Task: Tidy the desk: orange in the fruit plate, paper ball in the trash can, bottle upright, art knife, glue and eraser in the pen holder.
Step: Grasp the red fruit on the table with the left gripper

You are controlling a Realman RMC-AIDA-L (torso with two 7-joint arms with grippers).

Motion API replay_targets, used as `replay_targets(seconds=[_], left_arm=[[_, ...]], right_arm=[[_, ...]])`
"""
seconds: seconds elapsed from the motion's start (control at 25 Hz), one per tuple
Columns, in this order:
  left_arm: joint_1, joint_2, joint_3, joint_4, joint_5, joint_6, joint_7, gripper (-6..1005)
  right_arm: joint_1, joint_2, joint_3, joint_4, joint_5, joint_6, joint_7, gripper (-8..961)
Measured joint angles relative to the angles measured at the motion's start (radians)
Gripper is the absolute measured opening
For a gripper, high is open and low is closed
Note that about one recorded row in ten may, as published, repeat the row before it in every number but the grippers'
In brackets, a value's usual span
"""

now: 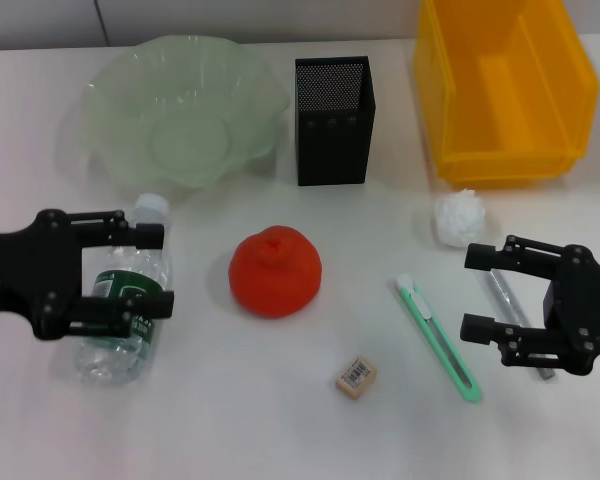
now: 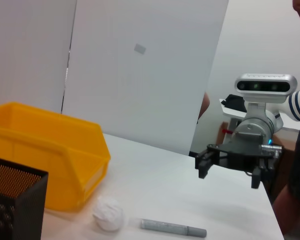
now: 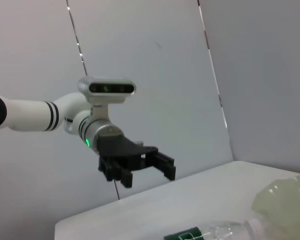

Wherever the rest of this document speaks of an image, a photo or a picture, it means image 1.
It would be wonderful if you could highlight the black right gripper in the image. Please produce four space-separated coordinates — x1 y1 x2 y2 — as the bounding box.
458 234 600 376

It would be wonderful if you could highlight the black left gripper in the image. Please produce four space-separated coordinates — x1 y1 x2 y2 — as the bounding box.
0 208 175 341

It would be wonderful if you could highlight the silver grey pen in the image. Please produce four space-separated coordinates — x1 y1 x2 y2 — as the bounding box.
484 267 557 381

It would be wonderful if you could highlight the mint green utility knife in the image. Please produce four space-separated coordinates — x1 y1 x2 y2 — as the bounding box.
393 273 483 403

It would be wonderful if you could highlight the white paper ball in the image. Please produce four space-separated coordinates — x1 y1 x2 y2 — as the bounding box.
433 188 486 247

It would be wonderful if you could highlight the clear green-label water bottle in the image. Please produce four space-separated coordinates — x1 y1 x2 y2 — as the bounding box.
75 193 175 386

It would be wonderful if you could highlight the orange fruit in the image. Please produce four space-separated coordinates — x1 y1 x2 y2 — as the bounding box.
228 225 324 319

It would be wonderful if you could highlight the beige eraser with barcode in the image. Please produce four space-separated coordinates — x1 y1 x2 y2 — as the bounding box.
334 354 379 401

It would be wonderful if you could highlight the pale green glass fruit plate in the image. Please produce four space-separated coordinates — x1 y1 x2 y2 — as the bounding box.
54 33 291 201

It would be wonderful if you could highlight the black mesh pen holder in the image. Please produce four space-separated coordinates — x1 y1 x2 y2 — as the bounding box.
294 55 377 187

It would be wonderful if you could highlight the yellow plastic storage bin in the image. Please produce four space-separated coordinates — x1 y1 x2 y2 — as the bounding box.
412 0 600 190

